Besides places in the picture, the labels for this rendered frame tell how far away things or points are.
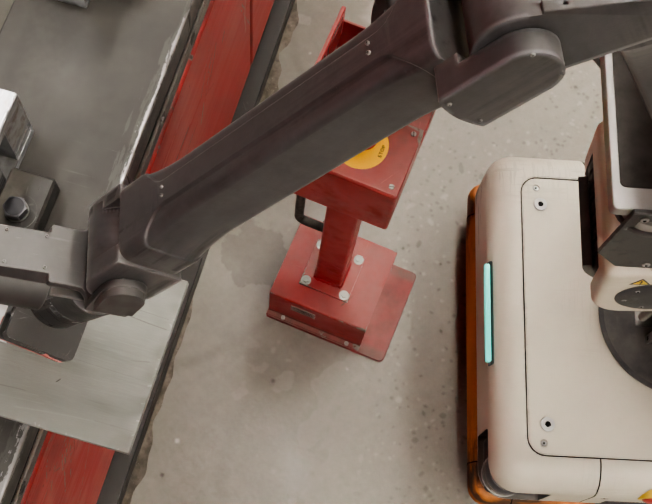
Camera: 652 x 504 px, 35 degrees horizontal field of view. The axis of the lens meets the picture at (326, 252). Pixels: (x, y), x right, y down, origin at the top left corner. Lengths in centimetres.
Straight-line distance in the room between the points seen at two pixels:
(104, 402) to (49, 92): 43
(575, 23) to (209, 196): 28
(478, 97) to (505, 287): 131
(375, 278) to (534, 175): 35
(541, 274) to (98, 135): 91
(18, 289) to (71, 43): 54
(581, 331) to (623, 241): 71
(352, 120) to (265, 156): 7
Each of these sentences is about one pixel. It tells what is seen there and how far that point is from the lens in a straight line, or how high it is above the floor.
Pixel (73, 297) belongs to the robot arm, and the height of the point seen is 120.
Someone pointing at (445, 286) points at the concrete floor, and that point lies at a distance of 215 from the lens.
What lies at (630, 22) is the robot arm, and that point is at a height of 155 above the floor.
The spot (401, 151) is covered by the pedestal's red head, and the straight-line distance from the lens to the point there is 137.
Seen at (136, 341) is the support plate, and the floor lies 100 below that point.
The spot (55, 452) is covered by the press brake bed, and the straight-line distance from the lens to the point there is 134.
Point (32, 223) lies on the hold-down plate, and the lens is 121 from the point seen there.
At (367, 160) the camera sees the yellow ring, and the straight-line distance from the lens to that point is 136.
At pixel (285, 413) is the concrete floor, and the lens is 205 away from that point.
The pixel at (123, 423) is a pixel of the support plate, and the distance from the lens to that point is 103.
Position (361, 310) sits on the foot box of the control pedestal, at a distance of 198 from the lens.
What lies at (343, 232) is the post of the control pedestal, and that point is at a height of 40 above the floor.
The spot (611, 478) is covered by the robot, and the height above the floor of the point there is 27.
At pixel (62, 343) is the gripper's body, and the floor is 109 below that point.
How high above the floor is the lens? 201
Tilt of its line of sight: 70 degrees down
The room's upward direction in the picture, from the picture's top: 11 degrees clockwise
